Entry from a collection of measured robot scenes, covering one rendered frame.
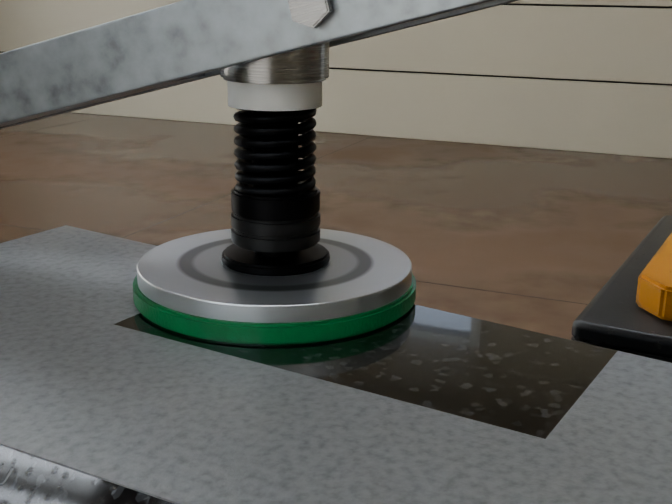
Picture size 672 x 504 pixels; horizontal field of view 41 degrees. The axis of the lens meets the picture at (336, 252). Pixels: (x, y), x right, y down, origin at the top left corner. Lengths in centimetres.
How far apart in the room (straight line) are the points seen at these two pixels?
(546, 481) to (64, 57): 45
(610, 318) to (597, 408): 54
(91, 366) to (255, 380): 11
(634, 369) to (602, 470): 14
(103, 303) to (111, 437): 22
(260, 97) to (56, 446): 28
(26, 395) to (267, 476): 17
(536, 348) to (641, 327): 45
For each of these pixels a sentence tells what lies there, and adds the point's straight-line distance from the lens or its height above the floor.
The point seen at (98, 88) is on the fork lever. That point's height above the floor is 103.
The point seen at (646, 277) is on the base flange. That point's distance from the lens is 113.
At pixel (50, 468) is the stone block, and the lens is 50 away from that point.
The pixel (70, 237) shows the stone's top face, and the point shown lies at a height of 87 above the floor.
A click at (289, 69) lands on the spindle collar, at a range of 65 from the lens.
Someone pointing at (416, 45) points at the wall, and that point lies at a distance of 688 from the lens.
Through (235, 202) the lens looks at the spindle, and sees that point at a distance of 69.
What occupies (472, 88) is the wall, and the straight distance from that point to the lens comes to 679.
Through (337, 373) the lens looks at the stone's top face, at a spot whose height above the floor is 87.
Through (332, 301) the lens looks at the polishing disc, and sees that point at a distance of 62.
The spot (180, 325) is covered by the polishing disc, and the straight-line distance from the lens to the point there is 64.
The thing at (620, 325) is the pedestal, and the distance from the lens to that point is 107.
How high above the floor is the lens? 110
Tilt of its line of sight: 16 degrees down
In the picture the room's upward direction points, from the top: 1 degrees clockwise
